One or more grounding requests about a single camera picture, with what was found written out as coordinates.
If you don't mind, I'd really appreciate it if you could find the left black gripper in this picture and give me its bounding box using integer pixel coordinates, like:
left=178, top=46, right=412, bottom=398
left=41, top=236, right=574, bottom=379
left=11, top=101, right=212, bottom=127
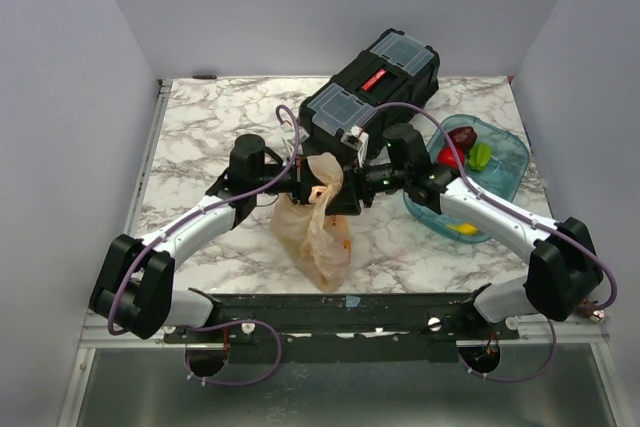
left=251, top=153, right=336, bottom=204

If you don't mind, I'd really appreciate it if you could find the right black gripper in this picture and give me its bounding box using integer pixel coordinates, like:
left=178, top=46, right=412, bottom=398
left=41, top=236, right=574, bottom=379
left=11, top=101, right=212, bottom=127
left=324, top=155, right=409, bottom=217

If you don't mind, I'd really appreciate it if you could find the peach plastic bag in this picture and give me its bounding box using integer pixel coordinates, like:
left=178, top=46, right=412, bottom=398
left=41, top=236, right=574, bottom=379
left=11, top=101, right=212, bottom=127
left=269, top=152, right=351, bottom=292

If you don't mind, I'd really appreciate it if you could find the red fake apple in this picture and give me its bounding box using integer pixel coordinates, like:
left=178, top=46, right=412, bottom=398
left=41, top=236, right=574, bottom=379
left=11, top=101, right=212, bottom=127
left=436, top=147, right=466, bottom=169

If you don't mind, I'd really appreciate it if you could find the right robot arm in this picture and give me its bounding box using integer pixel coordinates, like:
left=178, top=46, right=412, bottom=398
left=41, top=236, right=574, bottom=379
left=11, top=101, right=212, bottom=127
left=330, top=123, right=605, bottom=339

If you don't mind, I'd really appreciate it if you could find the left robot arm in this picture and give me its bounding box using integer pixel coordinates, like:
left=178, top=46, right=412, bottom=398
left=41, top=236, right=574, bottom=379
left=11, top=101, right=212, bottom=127
left=89, top=134, right=321, bottom=342

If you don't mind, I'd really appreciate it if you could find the yellow fake banana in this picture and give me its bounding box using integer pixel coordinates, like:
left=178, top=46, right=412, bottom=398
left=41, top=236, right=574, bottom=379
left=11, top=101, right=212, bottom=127
left=448, top=223, right=479, bottom=236

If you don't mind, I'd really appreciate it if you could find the dark red fake plum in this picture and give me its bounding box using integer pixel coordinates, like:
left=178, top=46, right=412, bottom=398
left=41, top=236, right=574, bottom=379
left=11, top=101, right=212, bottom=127
left=448, top=126, right=478, bottom=152

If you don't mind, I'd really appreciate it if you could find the green fake starfruit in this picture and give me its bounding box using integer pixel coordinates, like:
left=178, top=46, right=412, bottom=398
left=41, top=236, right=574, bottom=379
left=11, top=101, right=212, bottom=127
left=468, top=142, right=492, bottom=172

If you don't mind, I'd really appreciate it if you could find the black plastic toolbox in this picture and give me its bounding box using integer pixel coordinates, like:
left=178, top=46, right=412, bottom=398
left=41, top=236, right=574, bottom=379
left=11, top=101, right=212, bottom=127
left=298, top=28, right=440, bottom=165

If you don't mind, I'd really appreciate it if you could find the blue transparent fruit tray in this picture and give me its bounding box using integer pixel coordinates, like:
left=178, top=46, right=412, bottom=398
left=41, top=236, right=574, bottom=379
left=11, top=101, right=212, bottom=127
left=403, top=114, right=530, bottom=244

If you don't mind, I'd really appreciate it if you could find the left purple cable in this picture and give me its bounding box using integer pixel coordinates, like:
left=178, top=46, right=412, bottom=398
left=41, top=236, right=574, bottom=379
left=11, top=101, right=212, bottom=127
left=107, top=104, right=302, bottom=337

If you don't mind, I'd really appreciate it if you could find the purple cable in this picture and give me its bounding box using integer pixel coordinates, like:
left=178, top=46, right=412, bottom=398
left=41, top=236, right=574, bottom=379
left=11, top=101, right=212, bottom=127
left=357, top=101, right=618, bottom=311
left=107, top=104, right=302, bottom=337

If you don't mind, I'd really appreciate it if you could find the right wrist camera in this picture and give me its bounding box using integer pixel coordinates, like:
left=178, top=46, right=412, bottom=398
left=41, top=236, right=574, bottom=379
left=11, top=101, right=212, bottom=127
left=342, top=125, right=369, bottom=164

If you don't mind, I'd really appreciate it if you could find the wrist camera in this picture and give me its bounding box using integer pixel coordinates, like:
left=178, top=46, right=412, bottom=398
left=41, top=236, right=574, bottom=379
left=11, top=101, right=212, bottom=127
left=279, top=122, right=309, bottom=156
left=342, top=125, right=369, bottom=164

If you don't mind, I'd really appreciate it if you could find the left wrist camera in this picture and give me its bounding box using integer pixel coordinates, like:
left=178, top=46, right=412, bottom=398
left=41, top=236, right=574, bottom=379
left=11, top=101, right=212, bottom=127
left=279, top=122, right=309, bottom=156

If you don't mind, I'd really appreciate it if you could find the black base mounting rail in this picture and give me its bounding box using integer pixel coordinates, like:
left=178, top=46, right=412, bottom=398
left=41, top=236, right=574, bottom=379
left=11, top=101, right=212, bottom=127
left=164, top=293, right=519, bottom=364

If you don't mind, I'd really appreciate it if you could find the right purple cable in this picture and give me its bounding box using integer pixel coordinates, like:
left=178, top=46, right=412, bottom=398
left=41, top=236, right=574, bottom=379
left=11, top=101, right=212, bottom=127
left=357, top=101, right=618, bottom=311

